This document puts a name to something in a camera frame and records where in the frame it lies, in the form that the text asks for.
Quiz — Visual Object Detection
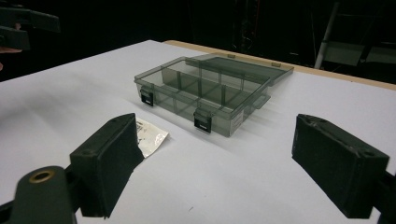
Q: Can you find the small clear plastic packet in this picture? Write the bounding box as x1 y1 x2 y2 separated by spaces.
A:
135 117 170 159

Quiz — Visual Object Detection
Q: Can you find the grey transparent compartment box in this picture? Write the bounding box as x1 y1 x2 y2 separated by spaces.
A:
134 52 295 138

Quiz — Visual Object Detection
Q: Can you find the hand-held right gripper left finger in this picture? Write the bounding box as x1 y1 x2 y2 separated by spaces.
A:
69 112 146 218

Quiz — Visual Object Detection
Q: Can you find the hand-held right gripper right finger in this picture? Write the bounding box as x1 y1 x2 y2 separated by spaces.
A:
291 113 390 219

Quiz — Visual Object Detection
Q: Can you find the white metal stand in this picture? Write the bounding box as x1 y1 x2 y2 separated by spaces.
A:
313 1 396 70

